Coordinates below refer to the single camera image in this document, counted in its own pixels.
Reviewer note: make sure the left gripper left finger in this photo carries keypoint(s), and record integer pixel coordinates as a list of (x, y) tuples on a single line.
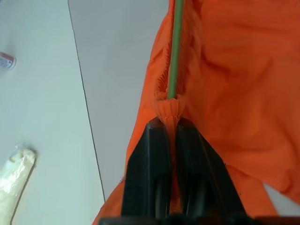
[(147, 168)]

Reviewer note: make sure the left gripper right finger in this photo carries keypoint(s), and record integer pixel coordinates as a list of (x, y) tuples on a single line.
[(201, 178)]

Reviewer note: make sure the orange cloth garment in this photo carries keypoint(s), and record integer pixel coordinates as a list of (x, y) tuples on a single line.
[(246, 82)]

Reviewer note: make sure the clear bag of white grains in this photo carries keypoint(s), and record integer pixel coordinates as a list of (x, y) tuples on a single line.
[(11, 182)]

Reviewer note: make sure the red and white can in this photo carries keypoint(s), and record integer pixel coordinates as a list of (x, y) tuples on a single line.
[(5, 61)]

